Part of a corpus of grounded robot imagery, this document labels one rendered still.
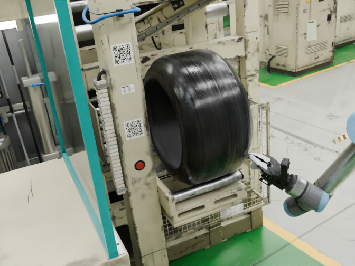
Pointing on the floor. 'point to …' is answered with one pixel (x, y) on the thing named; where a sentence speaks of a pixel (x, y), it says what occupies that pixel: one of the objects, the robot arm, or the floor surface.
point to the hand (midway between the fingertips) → (252, 155)
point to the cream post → (102, 9)
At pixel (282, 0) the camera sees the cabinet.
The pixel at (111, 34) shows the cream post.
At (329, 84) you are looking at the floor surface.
